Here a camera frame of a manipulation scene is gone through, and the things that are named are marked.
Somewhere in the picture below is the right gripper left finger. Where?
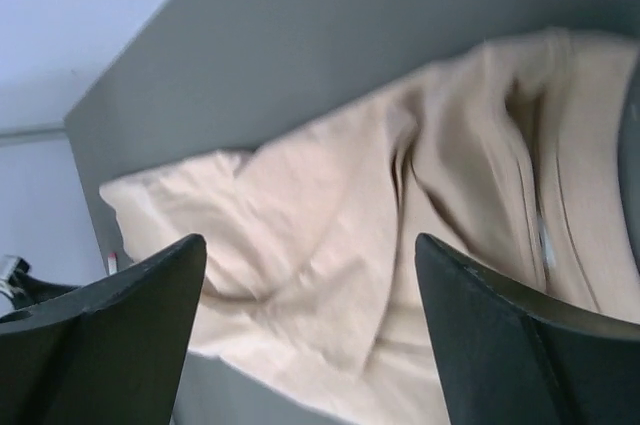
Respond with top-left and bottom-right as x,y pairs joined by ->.
1,234 -> 206,424

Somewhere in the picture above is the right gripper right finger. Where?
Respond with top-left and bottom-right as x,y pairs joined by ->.
415,234 -> 639,424

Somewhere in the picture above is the beige t shirt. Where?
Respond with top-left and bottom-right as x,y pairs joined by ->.
100,30 -> 639,424

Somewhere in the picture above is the pink white pen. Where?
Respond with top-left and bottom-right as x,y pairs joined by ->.
107,253 -> 118,275

